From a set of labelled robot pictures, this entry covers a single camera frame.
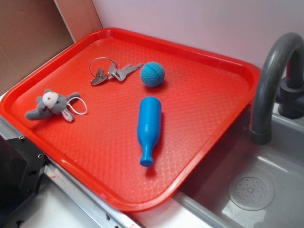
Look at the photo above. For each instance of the red plastic tray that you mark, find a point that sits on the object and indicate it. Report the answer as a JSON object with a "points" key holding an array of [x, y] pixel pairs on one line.
{"points": [[201, 96]]}

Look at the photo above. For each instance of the long silver key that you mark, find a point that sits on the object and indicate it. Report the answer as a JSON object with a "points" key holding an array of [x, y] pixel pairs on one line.
{"points": [[121, 74]]}

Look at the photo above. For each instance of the grey toy faucet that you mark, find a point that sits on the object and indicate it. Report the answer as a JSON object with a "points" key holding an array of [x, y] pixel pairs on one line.
{"points": [[281, 81]]}

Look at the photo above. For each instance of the blue plastic bottle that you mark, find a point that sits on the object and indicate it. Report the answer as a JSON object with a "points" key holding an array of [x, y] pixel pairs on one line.
{"points": [[148, 128]]}

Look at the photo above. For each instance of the short silver keys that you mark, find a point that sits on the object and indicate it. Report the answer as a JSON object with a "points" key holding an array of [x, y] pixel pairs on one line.
{"points": [[100, 77]]}

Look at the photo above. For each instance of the brown cardboard panel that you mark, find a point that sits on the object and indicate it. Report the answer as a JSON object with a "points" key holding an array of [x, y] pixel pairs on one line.
{"points": [[34, 31]]}

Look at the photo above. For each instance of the blue textured ball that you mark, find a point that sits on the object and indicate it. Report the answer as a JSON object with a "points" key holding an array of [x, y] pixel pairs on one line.
{"points": [[152, 74]]}

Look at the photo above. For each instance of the aluminium frame rail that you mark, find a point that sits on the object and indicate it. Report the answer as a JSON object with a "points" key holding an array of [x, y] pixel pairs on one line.
{"points": [[58, 200]]}

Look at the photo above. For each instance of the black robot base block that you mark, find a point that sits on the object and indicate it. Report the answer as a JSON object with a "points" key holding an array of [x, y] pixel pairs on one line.
{"points": [[21, 165]]}

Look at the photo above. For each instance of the grey plastic sink basin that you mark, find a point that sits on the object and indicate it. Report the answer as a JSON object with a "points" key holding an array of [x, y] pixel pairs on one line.
{"points": [[243, 185]]}

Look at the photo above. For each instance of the grey plush mouse toy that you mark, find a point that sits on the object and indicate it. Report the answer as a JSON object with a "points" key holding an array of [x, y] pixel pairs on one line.
{"points": [[52, 103]]}

